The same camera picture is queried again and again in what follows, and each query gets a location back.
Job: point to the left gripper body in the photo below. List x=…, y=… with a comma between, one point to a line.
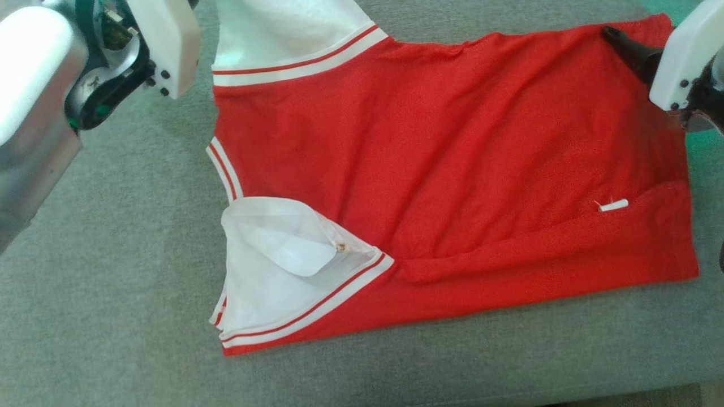
x=169, y=39

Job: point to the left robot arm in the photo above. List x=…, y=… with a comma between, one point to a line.
x=34, y=113

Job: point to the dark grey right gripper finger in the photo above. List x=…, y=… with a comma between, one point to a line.
x=633, y=51

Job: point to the grey sofa seat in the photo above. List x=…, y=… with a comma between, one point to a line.
x=113, y=316

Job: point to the red shirt with white sleeves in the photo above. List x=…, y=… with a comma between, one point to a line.
x=452, y=169

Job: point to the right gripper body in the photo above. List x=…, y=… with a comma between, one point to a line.
x=687, y=56

